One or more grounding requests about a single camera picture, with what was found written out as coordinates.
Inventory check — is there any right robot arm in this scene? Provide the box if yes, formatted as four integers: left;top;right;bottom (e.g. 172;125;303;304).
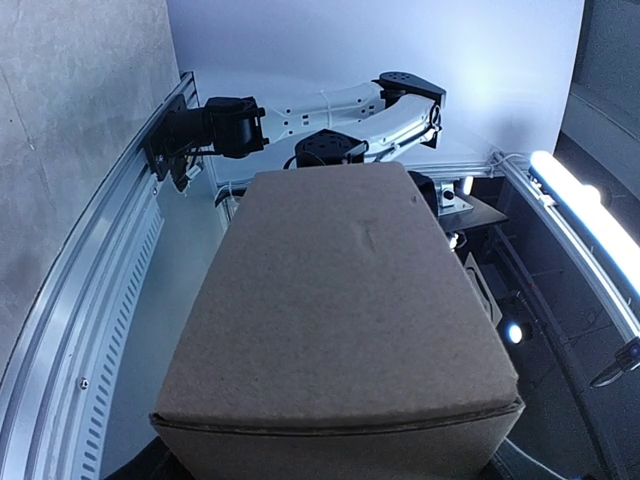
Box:
260;71;447;168

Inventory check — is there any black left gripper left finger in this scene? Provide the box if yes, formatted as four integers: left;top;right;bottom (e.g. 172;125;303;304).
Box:
106;436;193;480

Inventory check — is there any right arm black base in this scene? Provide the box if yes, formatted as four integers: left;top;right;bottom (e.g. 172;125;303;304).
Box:
142;94;269;192

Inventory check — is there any overhead aluminium frame rail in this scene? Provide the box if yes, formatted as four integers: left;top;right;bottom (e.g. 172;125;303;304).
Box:
491;152;639;342

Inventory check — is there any bright light bar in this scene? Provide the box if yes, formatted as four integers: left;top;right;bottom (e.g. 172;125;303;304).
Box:
530;151;639;291

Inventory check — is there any brown cardboard box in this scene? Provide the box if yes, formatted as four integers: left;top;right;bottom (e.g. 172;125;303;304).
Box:
150;162;524;479

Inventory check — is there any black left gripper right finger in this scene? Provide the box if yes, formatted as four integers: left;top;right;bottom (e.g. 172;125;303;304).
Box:
479;439;565;480

